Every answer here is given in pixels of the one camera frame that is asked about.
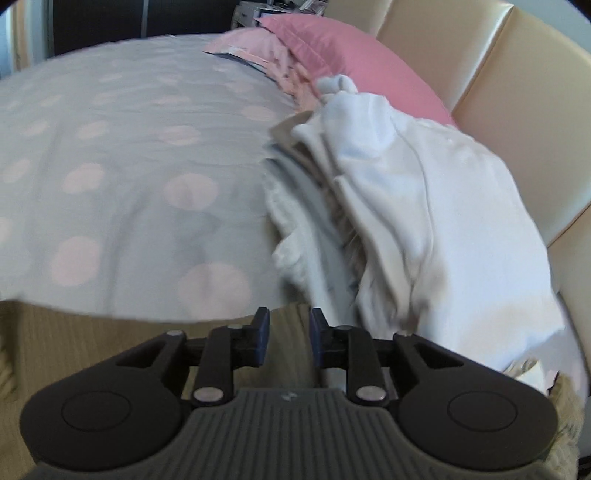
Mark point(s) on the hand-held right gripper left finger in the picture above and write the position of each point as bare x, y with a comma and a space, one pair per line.
263, 339

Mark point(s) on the dark wardrobe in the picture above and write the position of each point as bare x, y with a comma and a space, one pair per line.
101, 23

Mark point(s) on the white sweatshirt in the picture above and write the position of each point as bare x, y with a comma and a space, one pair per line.
438, 184

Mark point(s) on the brown striped shirt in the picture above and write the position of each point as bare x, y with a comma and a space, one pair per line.
46, 341

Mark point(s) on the polka dot bed cover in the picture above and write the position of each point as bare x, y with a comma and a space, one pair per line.
138, 138

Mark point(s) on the pile of mixed clothes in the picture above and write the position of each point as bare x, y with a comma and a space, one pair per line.
295, 207

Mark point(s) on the cream padded headboard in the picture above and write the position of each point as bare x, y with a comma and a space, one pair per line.
531, 92

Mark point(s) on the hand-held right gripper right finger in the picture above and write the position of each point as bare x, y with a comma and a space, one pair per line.
316, 339

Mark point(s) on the cluttered bedside shelf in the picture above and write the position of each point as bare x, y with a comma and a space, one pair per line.
272, 9

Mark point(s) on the light pink patterned pillow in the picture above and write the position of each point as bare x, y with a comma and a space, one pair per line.
258, 46

